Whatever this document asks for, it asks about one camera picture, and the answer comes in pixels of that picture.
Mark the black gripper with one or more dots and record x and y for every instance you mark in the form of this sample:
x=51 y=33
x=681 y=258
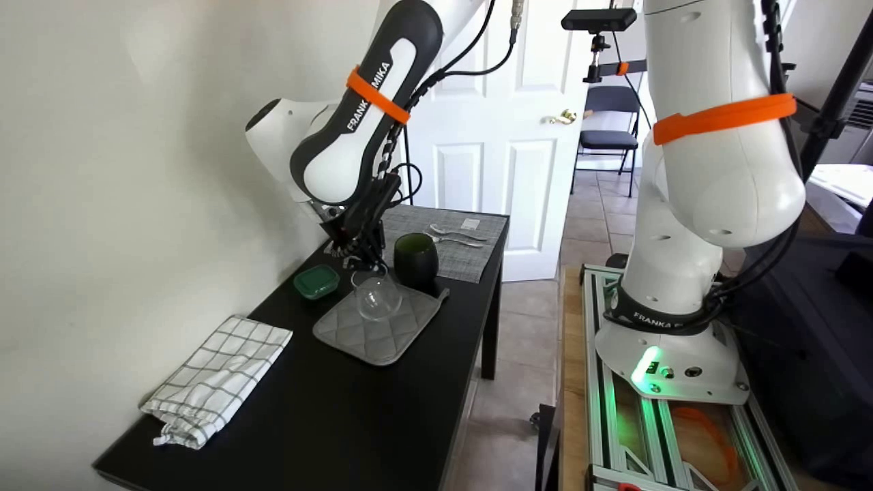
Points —
x=355 y=230

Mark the clear drinking glass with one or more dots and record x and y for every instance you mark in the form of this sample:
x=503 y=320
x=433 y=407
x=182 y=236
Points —
x=378 y=295

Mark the grey quilted mat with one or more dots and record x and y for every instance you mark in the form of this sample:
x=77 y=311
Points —
x=378 y=343

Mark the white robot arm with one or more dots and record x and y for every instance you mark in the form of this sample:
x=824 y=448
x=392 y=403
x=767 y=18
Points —
x=719 y=170

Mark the green lidded container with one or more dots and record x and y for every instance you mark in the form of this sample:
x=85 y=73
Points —
x=314 y=281

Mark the silver spoon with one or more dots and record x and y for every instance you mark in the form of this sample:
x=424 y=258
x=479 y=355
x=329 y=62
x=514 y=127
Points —
x=461 y=242

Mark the grey woven placemat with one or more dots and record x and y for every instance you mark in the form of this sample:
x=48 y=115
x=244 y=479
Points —
x=454 y=260

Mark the white placemat label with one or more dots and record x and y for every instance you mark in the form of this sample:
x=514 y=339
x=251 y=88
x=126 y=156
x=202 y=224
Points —
x=469 y=224

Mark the black side table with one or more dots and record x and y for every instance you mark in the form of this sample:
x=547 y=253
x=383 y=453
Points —
x=322 y=422

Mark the white panel door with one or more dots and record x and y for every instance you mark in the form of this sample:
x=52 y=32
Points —
x=479 y=134

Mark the white checked dish towel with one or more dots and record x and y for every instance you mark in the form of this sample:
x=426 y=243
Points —
x=205 y=390

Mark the brass door knob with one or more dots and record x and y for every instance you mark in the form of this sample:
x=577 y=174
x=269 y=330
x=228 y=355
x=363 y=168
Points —
x=561 y=118

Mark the folding chair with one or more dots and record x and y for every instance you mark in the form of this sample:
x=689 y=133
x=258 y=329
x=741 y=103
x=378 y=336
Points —
x=618 y=127

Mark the wooden workbench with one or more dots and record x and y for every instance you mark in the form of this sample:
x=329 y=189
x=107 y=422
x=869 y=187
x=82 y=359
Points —
x=574 y=399

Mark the black camera on stand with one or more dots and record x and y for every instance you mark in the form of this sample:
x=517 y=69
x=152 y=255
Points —
x=599 y=22

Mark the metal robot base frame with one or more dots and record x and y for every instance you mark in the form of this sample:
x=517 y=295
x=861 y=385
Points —
x=654 y=444

